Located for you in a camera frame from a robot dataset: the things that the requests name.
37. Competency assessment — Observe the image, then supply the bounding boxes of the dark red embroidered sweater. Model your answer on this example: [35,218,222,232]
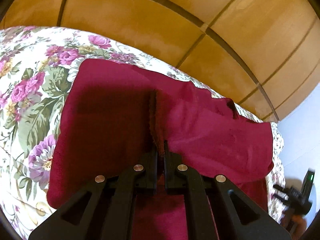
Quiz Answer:
[47,60,273,239]

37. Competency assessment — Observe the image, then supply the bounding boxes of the floral bed cover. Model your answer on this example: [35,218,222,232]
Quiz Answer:
[0,25,286,240]

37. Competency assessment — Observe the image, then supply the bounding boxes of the wooden panelled wardrobe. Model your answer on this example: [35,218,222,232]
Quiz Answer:
[1,0,319,121]

